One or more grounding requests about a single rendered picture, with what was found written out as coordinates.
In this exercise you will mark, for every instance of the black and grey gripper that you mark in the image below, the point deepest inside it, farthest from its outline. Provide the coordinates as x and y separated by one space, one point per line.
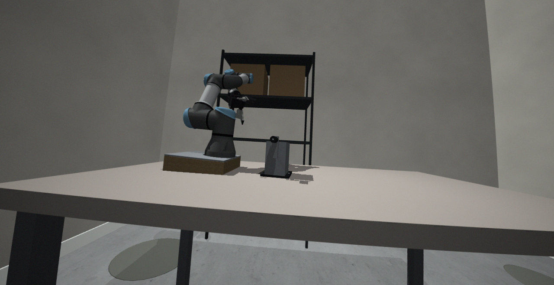
237 101

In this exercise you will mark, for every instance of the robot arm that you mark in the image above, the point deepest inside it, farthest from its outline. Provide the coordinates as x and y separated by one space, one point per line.
221 120

